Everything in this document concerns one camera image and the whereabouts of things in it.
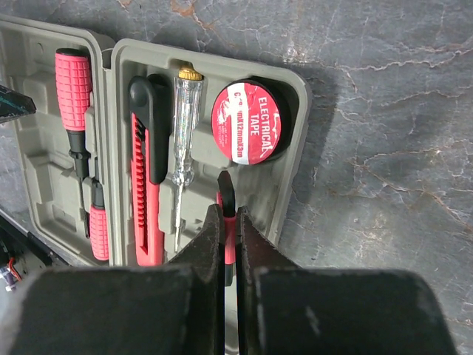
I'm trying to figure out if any short red handled screwdriver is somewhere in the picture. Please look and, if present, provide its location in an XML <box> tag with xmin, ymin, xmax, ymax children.
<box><xmin>55</xmin><ymin>48</ymin><xmax>92</xmax><ymax>238</ymax></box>

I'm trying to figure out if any hex key set red holder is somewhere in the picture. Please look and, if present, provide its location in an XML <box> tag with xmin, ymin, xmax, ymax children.
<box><xmin>217</xmin><ymin>170</ymin><xmax>237</xmax><ymax>287</ymax></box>

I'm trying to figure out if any long red handled screwdriver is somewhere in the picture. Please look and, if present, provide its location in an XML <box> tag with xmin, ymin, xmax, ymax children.
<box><xmin>89</xmin><ymin>177</ymin><xmax>109</xmax><ymax>261</ymax></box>

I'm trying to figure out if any grey plastic tool case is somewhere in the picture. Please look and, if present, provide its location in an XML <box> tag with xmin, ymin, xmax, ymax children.
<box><xmin>1</xmin><ymin>16</ymin><xmax>316</xmax><ymax>354</ymax></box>

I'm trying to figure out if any black electrical tape roll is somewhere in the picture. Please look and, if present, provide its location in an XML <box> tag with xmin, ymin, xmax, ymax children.
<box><xmin>211</xmin><ymin>78</ymin><xmax>293</xmax><ymax>165</ymax></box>

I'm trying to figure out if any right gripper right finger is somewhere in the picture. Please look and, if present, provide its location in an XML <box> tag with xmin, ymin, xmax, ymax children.
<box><xmin>236</xmin><ymin>207</ymin><xmax>456</xmax><ymax>354</ymax></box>

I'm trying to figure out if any red black utility knife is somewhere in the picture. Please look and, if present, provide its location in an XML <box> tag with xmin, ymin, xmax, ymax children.
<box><xmin>128</xmin><ymin>73</ymin><xmax>172</xmax><ymax>266</ymax></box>

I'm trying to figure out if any clear voltage tester screwdriver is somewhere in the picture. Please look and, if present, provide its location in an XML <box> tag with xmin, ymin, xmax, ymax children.
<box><xmin>172</xmin><ymin>64</ymin><xmax>203</xmax><ymax>252</ymax></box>

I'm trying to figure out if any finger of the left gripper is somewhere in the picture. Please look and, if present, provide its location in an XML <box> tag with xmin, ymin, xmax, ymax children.
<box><xmin>0</xmin><ymin>85</ymin><xmax>36</xmax><ymax>124</ymax></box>

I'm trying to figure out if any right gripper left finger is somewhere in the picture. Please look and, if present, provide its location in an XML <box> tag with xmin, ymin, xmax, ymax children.
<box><xmin>1</xmin><ymin>204</ymin><xmax>224</xmax><ymax>354</ymax></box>

